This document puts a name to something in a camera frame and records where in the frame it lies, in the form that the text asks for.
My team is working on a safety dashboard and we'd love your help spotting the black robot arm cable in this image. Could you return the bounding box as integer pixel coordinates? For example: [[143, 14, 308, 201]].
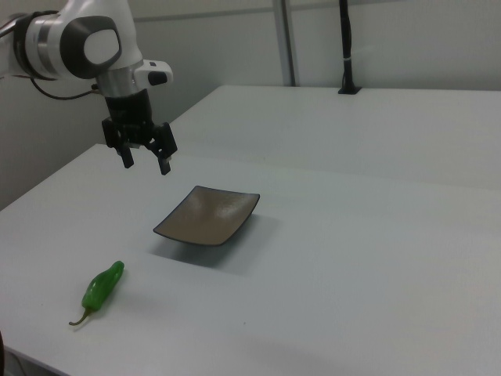
[[29, 74, 103, 101]]

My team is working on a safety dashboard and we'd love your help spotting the green chili pepper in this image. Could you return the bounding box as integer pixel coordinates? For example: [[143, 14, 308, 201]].
[[68, 260, 126, 327]]

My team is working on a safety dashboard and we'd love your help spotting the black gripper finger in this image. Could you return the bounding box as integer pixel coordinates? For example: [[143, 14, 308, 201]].
[[150, 121, 178, 176], [102, 118, 136, 170]]

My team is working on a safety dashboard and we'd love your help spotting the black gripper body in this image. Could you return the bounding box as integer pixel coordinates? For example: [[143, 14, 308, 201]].
[[102, 89, 161, 150]]

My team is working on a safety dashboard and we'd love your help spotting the square brown ceramic plate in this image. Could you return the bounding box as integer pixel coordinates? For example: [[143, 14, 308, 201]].
[[152, 185, 262, 248]]

